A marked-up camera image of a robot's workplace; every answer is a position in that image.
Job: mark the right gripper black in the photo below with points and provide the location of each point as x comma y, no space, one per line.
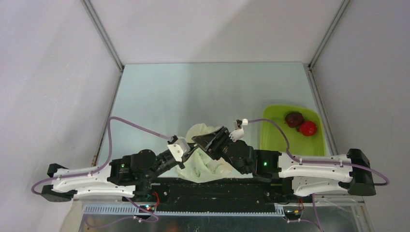
212,141

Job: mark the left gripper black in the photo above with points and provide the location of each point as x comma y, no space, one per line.
193,146

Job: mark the pale green plastic bag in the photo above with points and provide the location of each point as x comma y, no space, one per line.
200,168

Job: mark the red fake fruit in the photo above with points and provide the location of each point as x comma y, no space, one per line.
308,128

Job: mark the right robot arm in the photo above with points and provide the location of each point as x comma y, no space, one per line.
302,177

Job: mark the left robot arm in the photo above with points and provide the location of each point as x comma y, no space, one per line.
127,177

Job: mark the dark brown fake fruit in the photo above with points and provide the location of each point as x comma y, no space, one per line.
294,119

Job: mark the green plastic tray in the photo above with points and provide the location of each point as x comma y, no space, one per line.
272,139

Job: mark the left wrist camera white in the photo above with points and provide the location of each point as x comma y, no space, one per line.
177,146

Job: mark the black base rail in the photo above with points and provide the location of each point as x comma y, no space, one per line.
228,195

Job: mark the right aluminium frame post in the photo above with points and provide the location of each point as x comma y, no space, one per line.
329,32

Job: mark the aluminium frame post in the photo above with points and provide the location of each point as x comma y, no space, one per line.
100,29
329,32

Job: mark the left aluminium frame post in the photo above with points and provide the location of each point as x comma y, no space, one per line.
100,29

